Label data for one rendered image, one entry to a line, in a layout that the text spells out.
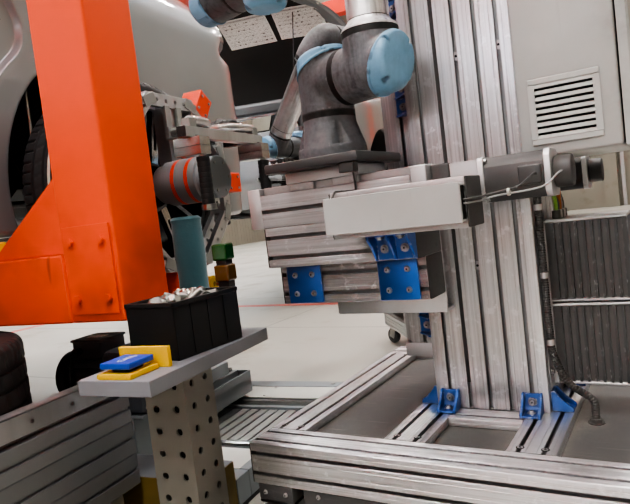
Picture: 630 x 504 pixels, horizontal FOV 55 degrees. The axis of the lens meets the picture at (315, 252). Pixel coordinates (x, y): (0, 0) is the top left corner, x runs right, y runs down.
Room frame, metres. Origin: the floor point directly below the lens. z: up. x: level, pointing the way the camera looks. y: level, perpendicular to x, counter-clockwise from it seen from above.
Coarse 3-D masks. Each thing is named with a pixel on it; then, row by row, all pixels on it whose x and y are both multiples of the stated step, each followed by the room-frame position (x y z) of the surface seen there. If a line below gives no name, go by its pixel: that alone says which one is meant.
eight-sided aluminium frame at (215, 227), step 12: (144, 96) 1.79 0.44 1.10; (156, 96) 1.84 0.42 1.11; (168, 96) 1.90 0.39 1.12; (144, 108) 1.78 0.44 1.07; (192, 108) 2.00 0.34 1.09; (216, 144) 2.11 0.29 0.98; (228, 204) 2.13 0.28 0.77; (216, 216) 2.12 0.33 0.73; (228, 216) 2.12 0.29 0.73; (204, 228) 2.08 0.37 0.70; (216, 228) 2.06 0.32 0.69; (204, 240) 2.05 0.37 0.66; (216, 240) 2.04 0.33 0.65; (168, 264) 1.79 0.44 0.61
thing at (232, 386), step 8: (224, 376) 2.12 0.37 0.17; (232, 376) 2.16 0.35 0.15; (240, 376) 2.11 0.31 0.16; (248, 376) 2.16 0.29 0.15; (216, 384) 2.06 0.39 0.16; (224, 384) 2.02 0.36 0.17; (232, 384) 2.06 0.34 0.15; (240, 384) 2.10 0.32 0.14; (248, 384) 2.15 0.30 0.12; (216, 392) 1.97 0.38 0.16; (224, 392) 2.01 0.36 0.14; (232, 392) 2.05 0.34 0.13; (240, 392) 2.10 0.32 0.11; (216, 400) 1.96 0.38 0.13; (224, 400) 2.01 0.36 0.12; (232, 400) 2.05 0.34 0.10
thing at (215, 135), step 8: (176, 128) 1.64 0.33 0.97; (184, 128) 1.63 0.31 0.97; (192, 128) 1.66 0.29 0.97; (200, 128) 1.70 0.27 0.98; (208, 128) 1.73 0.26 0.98; (184, 136) 1.64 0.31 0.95; (216, 136) 1.76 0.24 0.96; (224, 136) 1.80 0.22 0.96; (232, 136) 1.84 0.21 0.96; (240, 136) 1.89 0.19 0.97; (248, 136) 1.93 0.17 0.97; (256, 136) 1.98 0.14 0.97
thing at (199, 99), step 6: (198, 90) 2.06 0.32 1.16; (186, 96) 2.07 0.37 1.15; (192, 96) 2.06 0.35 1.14; (198, 96) 2.05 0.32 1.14; (204, 96) 2.08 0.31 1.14; (198, 102) 2.04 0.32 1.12; (204, 102) 2.07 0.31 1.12; (210, 102) 2.11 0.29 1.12; (198, 108) 2.03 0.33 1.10; (204, 108) 2.07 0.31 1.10; (204, 114) 2.06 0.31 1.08
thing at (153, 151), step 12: (156, 144) 1.98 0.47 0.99; (156, 156) 1.97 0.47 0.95; (156, 168) 1.98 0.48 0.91; (156, 204) 2.00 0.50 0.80; (168, 204) 2.02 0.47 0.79; (192, 204) 2.16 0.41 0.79; (168, 216) 1.99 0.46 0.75; (180, 216) 2.17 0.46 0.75; (204, 216) 2.14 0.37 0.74; (168, 228) 1.98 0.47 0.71; (168, 240) 2.13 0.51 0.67; (168, 252) 2.05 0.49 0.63
